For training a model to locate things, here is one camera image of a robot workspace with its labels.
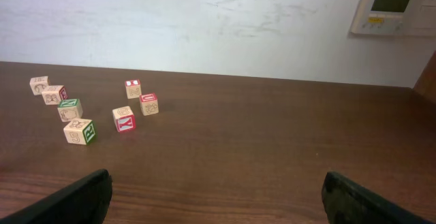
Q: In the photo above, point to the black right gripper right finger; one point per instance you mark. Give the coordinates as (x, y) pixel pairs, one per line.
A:
(346, 202)

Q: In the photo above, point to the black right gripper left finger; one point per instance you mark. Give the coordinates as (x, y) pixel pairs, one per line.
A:
(84, 201)

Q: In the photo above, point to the wooden block number 5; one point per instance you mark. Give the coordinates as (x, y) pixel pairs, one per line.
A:
(80, 131)

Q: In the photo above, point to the wooden block E side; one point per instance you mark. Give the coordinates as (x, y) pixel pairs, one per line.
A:
(124, 119)

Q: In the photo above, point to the wooden block green N top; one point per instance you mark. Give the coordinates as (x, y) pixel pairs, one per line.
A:
(70, 109)

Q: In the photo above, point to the wooden block green R side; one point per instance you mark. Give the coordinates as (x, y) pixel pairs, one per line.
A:
(53, 95)

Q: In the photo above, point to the wooden block red U top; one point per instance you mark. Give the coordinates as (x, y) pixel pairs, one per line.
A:
(149, 104)

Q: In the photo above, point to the wooden block red I top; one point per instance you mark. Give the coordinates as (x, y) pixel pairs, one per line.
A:
(133, 89)

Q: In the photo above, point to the wooden block blue side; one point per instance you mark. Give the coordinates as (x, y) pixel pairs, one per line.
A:
(38, 84)

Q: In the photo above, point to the white wall control panel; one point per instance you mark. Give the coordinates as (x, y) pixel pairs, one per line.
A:
(395, 18)

